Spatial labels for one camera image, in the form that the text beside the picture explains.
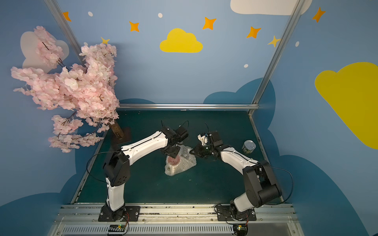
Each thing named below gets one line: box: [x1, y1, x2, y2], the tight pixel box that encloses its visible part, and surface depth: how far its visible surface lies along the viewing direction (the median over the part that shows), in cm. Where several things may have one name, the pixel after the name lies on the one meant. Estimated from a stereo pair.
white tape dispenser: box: [197, 134, 209, 146], surface depth 86 cm
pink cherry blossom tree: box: [10, 25, 125, 153], surface depth 63 cm
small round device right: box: [232, 223, 249, 236], surface depth 73 cm
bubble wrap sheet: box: [164, 145, 197, 177], surface depth 86 cm
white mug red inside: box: [164, 155, 182, 177], surface depth 85 cm
